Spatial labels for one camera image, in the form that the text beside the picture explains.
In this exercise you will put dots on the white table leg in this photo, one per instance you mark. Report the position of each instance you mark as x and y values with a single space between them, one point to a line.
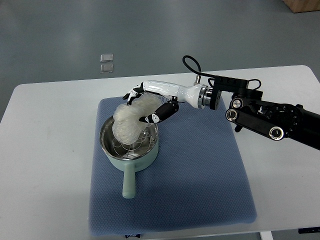
266 235

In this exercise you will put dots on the blue mat label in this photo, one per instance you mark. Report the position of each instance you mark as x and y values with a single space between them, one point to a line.
127 236

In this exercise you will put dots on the black table control panel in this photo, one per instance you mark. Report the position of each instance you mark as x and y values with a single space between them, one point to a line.
309 230

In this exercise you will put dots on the wire steaming rack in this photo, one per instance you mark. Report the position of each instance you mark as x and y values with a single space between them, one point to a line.
137 149

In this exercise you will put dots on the upper floor metal plate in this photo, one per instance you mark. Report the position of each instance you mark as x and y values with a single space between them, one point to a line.
106 57

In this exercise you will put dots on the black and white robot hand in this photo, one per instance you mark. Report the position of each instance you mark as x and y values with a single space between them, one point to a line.
170 94

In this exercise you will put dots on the blue quilted mat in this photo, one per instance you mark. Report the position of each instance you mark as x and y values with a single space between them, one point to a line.
197 180

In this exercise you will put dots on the mint green steel pot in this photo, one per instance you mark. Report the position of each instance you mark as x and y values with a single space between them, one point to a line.
129 167

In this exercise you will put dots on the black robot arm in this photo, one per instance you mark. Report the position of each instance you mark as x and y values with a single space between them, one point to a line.
275 121

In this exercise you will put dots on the white vermicelli bundle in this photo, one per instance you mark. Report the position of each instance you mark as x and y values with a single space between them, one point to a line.
127 125

